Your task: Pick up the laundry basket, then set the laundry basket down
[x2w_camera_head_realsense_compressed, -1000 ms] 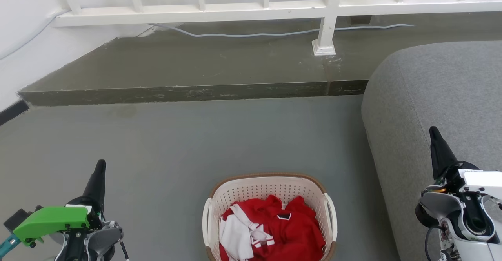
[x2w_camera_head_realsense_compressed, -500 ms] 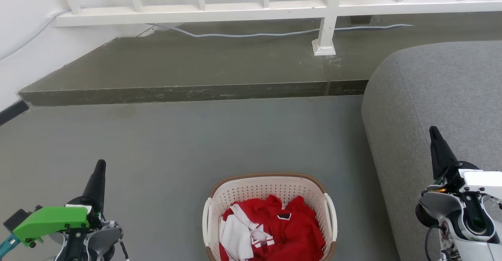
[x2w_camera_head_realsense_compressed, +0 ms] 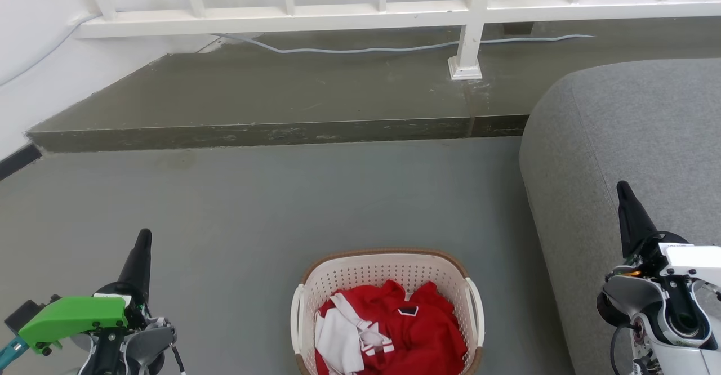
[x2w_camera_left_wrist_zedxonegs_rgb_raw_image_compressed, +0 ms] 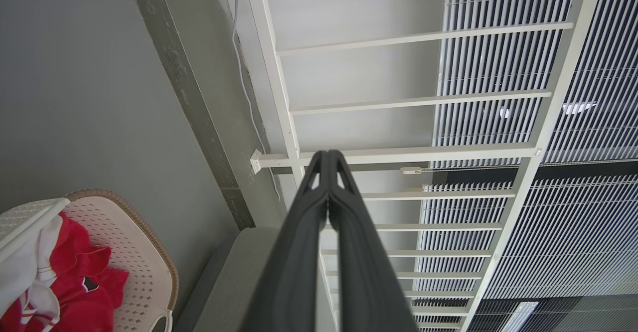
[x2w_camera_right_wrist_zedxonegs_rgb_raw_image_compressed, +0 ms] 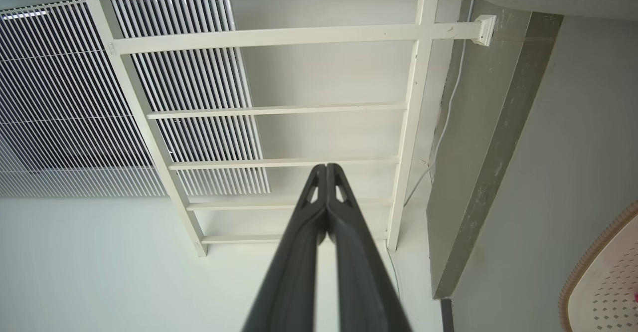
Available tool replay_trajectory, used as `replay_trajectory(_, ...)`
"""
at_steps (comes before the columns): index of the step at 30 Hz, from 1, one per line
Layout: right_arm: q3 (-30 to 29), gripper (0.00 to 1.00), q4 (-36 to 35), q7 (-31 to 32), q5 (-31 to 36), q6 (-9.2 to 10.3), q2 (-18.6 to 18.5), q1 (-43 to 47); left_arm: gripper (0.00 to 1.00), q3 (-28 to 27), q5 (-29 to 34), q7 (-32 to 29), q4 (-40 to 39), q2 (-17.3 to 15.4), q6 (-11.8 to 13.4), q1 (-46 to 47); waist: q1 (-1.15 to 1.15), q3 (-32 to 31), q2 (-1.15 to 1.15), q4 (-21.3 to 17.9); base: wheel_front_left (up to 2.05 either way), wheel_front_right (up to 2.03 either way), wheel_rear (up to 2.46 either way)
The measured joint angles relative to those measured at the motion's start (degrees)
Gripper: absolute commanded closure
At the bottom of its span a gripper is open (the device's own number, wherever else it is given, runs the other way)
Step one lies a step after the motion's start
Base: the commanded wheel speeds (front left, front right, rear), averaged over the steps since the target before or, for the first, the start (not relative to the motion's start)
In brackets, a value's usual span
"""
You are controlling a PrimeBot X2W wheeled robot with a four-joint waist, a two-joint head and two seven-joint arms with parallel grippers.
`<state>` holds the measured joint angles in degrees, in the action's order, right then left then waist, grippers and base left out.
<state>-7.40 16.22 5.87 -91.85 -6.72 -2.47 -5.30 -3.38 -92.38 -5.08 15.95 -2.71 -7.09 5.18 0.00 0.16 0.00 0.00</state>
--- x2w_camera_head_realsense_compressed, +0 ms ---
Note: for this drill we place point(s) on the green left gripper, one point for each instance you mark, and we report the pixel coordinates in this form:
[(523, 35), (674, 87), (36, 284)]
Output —
[(73, 316)]

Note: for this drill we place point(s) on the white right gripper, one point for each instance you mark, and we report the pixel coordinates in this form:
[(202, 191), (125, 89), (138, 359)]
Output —
[(690, 259)]

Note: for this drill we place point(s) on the white perforated laundry basket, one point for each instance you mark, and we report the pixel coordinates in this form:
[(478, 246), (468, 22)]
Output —
[(388, 268)]

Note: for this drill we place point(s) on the grey fabric sofa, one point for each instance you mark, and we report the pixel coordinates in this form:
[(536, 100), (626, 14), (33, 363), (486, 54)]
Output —
[(631, 133)]

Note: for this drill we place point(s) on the white garment with red stripes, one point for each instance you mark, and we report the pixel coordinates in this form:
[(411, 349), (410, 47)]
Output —
[(338, 335)]

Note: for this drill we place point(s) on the white metal railing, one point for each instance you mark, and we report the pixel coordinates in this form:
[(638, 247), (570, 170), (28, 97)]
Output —
[(473, 9)]

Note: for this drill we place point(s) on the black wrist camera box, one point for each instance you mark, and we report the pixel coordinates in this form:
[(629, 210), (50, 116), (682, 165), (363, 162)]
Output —
[(22, 314)]

